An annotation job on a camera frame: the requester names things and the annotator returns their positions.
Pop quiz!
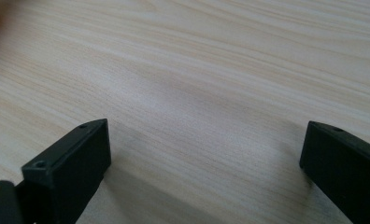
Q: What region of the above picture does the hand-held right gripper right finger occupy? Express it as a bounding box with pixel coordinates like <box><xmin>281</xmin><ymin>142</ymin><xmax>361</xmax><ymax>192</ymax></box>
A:
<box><xmin>299</xmin><ymin>120</ymin><xmax>370</xmax><ymax>224</ymax></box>

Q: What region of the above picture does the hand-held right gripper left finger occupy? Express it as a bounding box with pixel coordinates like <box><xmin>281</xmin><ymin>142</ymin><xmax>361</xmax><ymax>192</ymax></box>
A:
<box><xmin>15</xmin><ymin>118</ymin><xmax>112</xmax><ymax>224</ymax></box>

